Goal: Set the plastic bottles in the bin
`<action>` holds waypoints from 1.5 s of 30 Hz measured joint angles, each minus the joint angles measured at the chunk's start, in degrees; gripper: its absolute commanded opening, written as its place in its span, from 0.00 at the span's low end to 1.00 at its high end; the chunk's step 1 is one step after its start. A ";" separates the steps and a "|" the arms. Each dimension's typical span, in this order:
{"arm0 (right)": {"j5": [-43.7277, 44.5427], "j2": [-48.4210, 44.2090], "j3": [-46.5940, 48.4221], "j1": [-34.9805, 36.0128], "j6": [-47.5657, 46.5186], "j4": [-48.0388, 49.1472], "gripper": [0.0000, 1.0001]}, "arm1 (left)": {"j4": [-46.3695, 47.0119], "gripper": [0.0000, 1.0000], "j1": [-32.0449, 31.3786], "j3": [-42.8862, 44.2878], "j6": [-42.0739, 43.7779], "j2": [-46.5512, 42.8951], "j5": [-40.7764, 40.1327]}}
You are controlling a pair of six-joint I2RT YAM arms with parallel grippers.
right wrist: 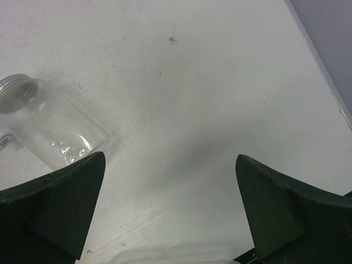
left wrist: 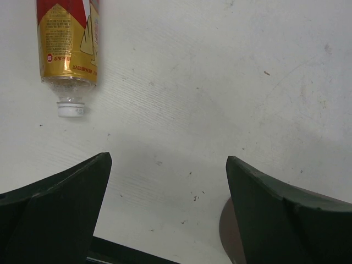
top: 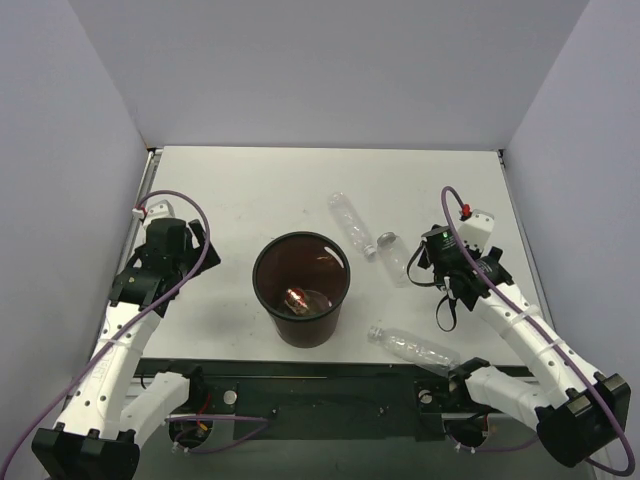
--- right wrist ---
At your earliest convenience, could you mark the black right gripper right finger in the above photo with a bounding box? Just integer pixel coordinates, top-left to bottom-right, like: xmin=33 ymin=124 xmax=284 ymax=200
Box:
xmin=235 ymin=155 xmax=351 ymax=263

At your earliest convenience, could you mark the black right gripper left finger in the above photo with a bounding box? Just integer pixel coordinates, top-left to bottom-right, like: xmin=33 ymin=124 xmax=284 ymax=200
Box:
xmin=1 ymin=152 xmax=106 ymax=263

